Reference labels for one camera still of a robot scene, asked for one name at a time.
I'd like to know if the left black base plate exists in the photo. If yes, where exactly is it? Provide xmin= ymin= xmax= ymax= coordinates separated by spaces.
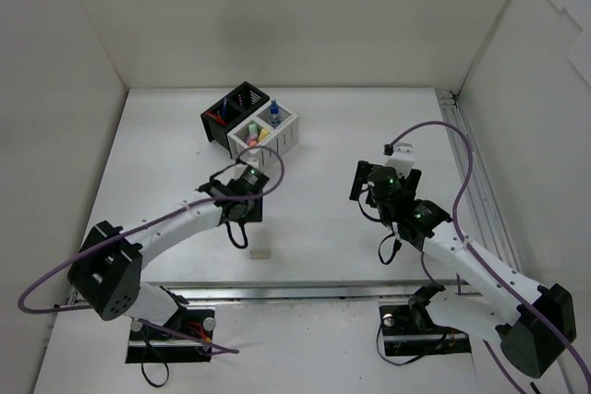
xmin=125 ymin=307 xmax=216 ymax=364

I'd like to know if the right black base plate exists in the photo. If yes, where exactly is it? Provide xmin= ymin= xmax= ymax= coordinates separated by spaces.
xmin=377 ymin=304 xmax=472 ymax=364

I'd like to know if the black slotted organizer box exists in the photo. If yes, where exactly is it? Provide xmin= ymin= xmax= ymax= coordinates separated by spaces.
xmin=200 ymin=81 xmax=271 ymax=149

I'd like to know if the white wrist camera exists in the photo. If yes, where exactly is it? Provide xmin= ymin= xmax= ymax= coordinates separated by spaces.
xmin=384 ymin=143 xmax=416 ymax=178
xmin=235 ymin=153 xmax=259 ymax=170

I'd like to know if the yellow highlighter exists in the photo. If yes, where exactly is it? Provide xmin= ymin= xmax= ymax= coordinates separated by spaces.
xmin=258 ymin=128 xmax=270 ymax=143

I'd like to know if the blue ballpoint pen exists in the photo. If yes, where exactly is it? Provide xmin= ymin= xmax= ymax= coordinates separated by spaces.
xmin=220 ymin=97 xmax=228 ymax=121

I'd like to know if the red ballpoint pen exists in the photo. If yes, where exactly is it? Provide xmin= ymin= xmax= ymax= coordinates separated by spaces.
xmin=206 ymin=111 xmax=227 ymax=126

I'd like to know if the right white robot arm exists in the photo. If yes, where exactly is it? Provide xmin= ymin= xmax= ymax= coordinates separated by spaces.
xmin=349 ymin=161 xmax=576 ymax=379

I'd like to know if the purple highlighter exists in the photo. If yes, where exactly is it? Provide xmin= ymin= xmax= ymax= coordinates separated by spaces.
xmin=247 ymin=135 xmax=259 ymax=146

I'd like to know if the white slotted organizer box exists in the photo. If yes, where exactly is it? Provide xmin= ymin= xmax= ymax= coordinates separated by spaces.
xmin=228 ymin=102 xmax=299 ymax=172

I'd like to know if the aluminium side rail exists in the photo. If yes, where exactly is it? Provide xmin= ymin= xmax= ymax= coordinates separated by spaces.
xmin=435 ymin=90 xmax=523 ymax=271

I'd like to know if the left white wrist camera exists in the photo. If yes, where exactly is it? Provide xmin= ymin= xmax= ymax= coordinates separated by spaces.
xmin=235 ymin=153 xmax=259 ymax=170

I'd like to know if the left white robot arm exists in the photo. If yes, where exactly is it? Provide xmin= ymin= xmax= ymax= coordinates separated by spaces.
xmin=67 ymin=199 xmax=262 ymax=339

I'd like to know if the beige eraser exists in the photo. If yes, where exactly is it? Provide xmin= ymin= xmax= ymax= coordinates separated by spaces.
xmin=249 ymin=249 xmax=271 ymax=260

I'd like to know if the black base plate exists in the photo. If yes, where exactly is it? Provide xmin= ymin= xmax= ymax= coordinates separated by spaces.
xmin=377 ymin=304 xmax=472 ymax=364
xmin=125 ymin=307 xmax=216 ymax=364

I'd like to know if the clear blue-capped spray bottle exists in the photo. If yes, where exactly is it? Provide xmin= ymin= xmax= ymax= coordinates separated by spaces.
xmin=269 ymin=100 xmax=281 ymax=128

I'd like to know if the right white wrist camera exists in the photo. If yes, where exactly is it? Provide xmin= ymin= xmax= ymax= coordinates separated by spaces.
xmin=384 ymin=143 xmax=416 ymax=178

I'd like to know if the aluminium front rail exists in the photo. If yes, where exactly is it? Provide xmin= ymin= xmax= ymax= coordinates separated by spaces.
xmin=68 ymin=279 xmax=476 ymax=306

